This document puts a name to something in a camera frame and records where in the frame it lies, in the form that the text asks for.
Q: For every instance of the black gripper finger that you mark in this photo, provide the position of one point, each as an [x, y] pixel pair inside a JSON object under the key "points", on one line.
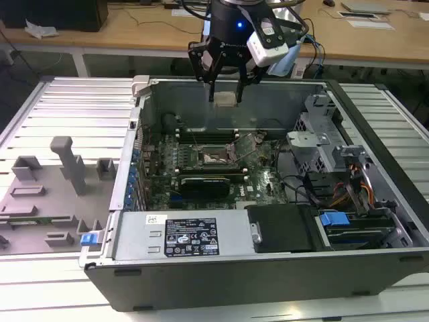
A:
{"points": [[204, 63], [249, 75]]}

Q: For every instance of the silver square CPU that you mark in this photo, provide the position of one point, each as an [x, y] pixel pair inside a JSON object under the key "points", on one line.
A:
{"points": [[225, 99]]}

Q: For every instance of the CPU socket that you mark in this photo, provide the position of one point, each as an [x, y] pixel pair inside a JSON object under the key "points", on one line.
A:
{"points": [[214, 157]]}

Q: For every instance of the blue expansion slot clip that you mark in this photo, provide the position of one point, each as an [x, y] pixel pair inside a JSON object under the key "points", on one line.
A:
{"points": [[128, 198], [133, 172], [135, 154], [130, 184]]}

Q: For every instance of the black drive bay cover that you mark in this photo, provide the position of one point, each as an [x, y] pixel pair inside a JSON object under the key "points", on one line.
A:
{"points": [[285, 228]]}

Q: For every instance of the grey case latch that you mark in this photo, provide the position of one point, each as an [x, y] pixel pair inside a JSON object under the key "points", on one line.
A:
{"points": [[140, 84]]}

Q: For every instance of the wooden desk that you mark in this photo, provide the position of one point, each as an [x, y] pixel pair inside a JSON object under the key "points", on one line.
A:
{"points": [[140, 37]]}

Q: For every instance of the silver metal drive cage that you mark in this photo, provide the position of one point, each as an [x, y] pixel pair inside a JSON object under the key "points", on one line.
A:
{"points": [[311, 144]]}

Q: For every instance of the black computer mouse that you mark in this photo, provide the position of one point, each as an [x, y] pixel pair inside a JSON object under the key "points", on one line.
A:
{"points": [[328, 2]]}

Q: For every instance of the green RAM stick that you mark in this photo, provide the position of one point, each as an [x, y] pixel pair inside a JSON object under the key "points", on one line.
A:
{"points": [[30, 221], [207, 170]]}

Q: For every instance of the green motherboard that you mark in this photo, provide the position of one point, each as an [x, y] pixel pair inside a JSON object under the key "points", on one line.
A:
{"points": [[258, 181]]}

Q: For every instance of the black graphics card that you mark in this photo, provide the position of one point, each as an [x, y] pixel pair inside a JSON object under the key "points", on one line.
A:
{"points": [[204, 188]]}

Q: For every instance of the black framed tray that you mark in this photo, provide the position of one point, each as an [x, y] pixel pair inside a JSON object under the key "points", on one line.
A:
{"points": [[358, 15]]}

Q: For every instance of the grey flat laptop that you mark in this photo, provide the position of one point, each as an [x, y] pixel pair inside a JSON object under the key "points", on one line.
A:
{"points": [[365, 6]]}

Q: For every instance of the black box on desk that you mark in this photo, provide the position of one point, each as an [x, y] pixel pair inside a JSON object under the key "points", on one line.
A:
{"points": [[53, 13]]}

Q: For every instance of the crumpled white paper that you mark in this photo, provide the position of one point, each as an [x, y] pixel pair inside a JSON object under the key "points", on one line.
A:
{"points": [[40, 30]]}

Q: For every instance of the blue disk carrier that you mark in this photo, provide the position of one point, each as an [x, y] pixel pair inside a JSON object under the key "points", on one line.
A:
{"points": [[333, 221]]}

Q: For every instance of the grey power supply unit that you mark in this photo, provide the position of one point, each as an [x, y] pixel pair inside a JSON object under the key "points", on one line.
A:
{"points": [[134, 234]]}

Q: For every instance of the grey parts rack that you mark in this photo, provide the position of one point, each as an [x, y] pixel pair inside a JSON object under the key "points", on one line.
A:
{"points": [[50, 208]]}

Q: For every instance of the blue case clip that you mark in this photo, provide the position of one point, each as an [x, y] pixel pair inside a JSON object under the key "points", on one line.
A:
{"points": [[87, 239]]}

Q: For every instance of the black open PC case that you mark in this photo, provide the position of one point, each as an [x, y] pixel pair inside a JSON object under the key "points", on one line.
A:
{"points": [[201, 285]]}

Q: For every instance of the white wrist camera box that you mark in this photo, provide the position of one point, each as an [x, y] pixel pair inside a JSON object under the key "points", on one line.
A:
{"points": [[268, 50]]}

